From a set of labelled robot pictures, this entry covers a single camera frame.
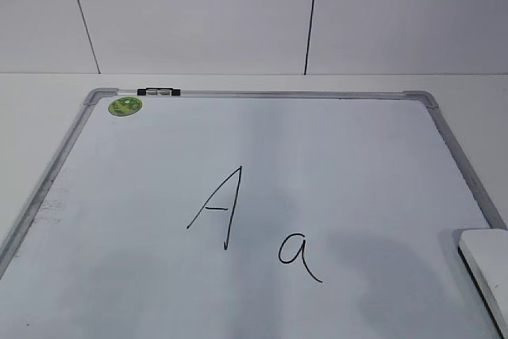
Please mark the round green magnet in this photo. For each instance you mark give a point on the round green magnet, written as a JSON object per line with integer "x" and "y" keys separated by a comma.
{"x": 124, "y": 107}

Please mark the white board eraser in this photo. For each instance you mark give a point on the white board eraser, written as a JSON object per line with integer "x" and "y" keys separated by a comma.
{"x": 484, "y": 252}

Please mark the white board with grey frame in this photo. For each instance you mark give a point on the white board with grey frame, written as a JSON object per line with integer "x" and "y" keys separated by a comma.
{"x": 214, "y": 215}

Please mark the black clear marker clip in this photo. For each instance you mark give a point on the black clear marker clip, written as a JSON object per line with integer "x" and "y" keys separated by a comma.
{"x": 159, "y": 92}

